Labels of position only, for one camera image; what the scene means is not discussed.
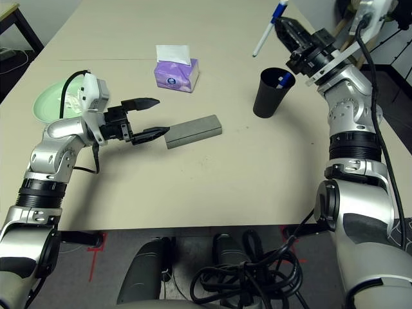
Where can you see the robot leg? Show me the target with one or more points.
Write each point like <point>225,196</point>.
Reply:
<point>145,273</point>
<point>228,251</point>

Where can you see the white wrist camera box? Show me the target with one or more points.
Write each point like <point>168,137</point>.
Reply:
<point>91,90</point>
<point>373,9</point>

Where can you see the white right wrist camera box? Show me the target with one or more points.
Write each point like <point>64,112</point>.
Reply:
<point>373,9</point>

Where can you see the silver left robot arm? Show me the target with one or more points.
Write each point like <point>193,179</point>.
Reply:
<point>61,128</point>

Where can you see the beige side table black frame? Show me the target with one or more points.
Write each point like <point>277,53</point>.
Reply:
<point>9,13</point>

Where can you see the black cup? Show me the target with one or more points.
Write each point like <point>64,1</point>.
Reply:
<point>267,103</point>

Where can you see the light green plate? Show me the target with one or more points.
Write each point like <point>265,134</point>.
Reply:
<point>48,103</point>

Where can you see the black table base foot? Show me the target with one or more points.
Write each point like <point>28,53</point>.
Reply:
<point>80,238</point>
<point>305,230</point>

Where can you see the robot right leg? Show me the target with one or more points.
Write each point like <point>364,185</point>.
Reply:
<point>228,251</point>

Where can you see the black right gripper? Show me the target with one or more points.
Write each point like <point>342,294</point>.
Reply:
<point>313,53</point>

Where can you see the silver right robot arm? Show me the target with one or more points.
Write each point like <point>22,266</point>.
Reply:
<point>347,96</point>

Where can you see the wooden stool with black jacket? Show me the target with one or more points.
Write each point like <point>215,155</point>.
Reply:
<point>402,13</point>

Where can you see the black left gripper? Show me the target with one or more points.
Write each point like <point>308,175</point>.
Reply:
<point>116,124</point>

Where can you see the purple tissue pack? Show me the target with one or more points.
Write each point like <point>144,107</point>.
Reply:
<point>175,75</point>

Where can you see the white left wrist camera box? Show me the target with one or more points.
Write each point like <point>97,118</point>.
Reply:
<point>91,90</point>

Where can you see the grey glasses case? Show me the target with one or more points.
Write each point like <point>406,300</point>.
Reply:
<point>196,128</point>

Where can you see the robot left leg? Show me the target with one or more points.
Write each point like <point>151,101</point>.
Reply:
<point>145,273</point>

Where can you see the white tissue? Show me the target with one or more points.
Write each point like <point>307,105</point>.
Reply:
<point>72,103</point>

